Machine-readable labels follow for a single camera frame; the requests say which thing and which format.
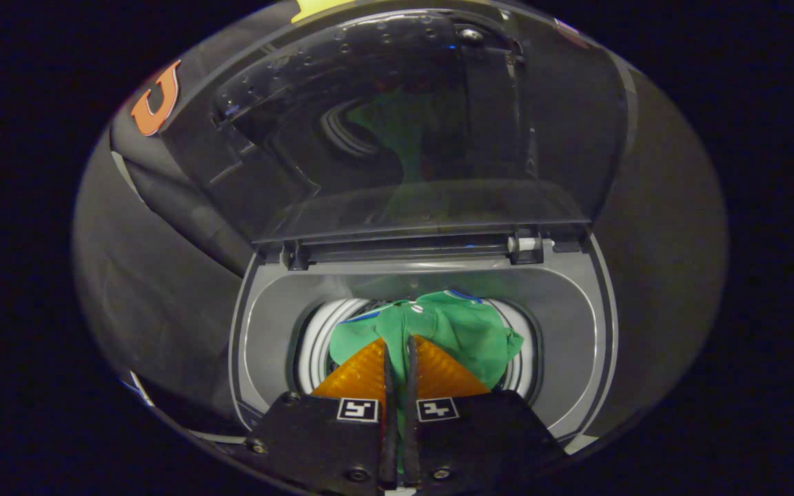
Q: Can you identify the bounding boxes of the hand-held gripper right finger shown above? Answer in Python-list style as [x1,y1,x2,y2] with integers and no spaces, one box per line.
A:
[405,335,568,492]

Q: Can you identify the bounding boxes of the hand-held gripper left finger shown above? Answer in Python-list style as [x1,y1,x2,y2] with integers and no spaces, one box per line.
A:
[245,336,398,494]

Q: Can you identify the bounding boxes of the green polo shirt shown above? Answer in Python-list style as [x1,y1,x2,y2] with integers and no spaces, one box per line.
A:
[328,289,526,395]

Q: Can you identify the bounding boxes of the dark washing machine lid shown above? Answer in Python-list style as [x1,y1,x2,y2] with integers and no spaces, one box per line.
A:
[159,6,630,247]

